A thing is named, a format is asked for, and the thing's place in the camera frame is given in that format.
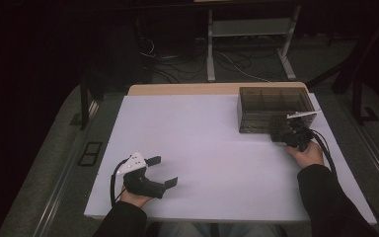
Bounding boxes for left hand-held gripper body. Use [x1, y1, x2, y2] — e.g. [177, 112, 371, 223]
[115, 151, 168, 200]

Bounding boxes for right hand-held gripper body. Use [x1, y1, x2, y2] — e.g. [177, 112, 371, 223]
[277, 110, 323, 153]

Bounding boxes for smoky transparent drawer box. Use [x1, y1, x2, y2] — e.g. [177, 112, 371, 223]
[236, 86, 317, 134]

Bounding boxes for person's left hand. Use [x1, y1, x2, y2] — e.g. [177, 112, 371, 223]
[119, 187, 153, 209]

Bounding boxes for person's right hand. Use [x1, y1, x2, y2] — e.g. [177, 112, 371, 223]
[283, 140, 326, 170]

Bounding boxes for black floor socket plate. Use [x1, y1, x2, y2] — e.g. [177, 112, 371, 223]
[77, 140, 104, 168]

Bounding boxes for person's legs in jeans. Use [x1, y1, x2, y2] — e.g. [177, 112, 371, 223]
[157, 222, 279, 237]

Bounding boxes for black stand with base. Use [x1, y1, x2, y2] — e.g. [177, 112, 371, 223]
[69, 70, 130, 131]

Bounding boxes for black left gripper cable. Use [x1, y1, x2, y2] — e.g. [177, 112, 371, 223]
[110, 158, 130, 207]

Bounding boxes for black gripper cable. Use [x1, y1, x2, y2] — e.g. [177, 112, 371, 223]
[110, 158, 130, 207]
[310, 128, 340, 177]

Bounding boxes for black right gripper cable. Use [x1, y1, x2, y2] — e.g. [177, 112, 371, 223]
[310, 128, 340, 177]

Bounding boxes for black frame stand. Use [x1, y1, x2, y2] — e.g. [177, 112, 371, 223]
[305, 8, 379, 126]

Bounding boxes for grey metal stand frame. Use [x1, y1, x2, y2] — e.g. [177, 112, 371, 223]
[206, 4, 303, 83]

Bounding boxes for cables on floor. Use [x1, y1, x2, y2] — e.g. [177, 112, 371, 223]
[138, 39, 271, 84]

